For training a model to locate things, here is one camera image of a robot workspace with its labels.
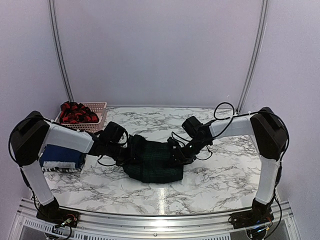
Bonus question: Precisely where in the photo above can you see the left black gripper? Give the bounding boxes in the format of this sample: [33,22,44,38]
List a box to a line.
[106,141,143,167]

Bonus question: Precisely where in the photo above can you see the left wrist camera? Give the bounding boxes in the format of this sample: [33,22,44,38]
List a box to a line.
[99,121,128,146]

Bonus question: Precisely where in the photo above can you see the dark green plaid garment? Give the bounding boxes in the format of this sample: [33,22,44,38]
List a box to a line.
[121,134,184,184]

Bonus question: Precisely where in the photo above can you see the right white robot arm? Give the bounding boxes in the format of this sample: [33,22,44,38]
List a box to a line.
[170,107,289,224]

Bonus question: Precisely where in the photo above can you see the red black plaid garment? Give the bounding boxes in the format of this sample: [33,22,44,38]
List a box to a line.
[59,101,100,124]

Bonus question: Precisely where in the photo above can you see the pink plastic laundry basket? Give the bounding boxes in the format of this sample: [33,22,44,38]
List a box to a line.
[55,101,107,133]

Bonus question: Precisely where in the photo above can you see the folded navy blue shirt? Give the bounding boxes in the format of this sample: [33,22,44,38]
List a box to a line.
[39,144,86,167]

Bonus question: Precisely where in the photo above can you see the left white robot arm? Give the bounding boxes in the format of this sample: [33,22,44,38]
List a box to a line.
[8,111,129,223]

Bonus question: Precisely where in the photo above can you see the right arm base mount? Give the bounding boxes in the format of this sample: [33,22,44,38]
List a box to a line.
[228,197,275,229]

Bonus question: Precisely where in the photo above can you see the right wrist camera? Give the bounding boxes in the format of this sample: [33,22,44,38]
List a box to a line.
[181,116,203,138]

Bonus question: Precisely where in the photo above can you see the right aluminium corner post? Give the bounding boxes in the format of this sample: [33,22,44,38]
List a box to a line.
[236,0,270,113]

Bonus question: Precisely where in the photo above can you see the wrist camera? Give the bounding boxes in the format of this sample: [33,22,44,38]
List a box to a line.
[99,121,128,146]
[181,116,203,138]

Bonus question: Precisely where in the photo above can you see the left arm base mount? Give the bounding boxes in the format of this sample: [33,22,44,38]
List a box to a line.
[34,198,80,228]

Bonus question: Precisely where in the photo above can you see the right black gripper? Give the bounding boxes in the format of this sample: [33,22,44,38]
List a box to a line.
[167,137,209,168]

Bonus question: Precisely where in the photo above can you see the left aluminium corner post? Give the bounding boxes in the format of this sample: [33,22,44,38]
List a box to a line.
[47,0,74,102]

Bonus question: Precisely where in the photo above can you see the aluminium corner post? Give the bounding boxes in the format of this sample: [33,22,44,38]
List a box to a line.
[47,0,74,102]
[236,0,270,113]

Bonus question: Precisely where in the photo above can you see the aluminium front frame rail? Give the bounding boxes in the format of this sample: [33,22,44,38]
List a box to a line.
[8,198,301,240]

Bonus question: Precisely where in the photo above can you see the folded striped garment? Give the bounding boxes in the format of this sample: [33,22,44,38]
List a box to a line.
[41,161,85,173]

